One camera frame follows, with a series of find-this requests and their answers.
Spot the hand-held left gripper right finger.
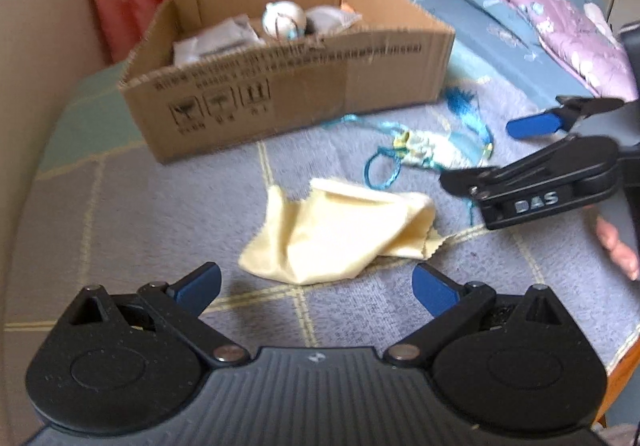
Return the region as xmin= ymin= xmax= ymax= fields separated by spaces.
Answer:
xmin=383 ymin=262 xmax=567 ymax=370

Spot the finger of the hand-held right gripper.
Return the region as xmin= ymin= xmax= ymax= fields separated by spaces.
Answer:
xmin=439 ymin=136 xmax=581 ymax=230
xmin=506 ymin=95 xmax=626 ymax=139

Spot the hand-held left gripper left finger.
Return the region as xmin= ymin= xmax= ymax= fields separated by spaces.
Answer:
xmin=69 ymin=261 xmax=252 ymax=370

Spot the teal tasselled sachet ornament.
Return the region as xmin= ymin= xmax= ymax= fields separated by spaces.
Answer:
xmin=322 ymin=86 xmax=496 ymax=227

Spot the pale yellow cloth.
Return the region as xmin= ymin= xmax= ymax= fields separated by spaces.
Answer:
xmin=239 ymin=177 xmax=445 ymax=286

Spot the cardboard box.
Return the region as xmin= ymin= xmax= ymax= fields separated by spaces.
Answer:
xmin=116 ymin=0 xmax=456 ymax=164

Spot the pale blue round plush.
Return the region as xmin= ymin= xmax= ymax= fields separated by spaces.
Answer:
xmin=261 ymin=0 xmax=307 ymax=41

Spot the person's right hand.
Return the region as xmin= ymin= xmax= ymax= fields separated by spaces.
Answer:
xmin=595 ymin=217 xmax=640 ymax=283

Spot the grey checked blanket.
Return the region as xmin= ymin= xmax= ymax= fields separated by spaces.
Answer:
xmin=5 ymin=61 xmax=640 ymax=367

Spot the pink floral quilt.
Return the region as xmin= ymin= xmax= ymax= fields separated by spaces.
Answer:
xmin=496 ymin=0 xmax=640 ymax=102

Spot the blue bedsheet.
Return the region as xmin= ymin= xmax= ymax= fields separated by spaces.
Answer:
xmin=407 ymin=0 xmax=596 ymax=113

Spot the blue floral pillow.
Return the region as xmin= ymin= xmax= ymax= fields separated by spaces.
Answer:
xmin=454 ymin=0 xmax=591 ymax=94

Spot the white packet in box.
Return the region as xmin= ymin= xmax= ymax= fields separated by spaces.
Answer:
xmin=172 ymin=15 xmax=267 ymax=67

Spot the wooden bed rail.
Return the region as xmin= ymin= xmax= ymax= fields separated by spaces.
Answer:
xmin=595 ymin=326 xmax=640 ymax=428

